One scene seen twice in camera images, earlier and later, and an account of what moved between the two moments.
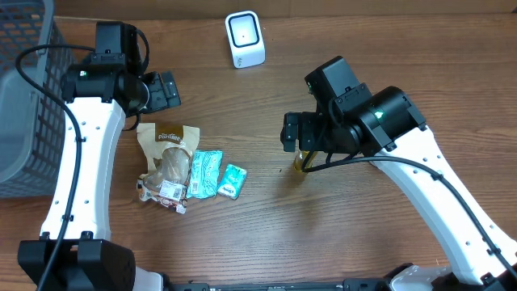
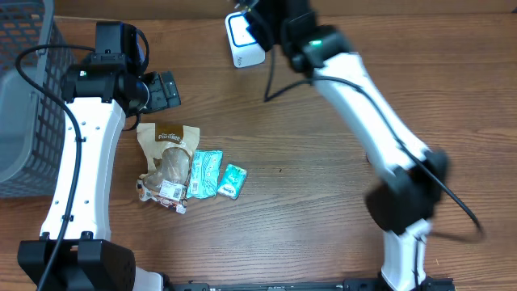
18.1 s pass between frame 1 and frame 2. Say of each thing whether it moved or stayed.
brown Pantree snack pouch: stayed
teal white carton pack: stayed
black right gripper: moved
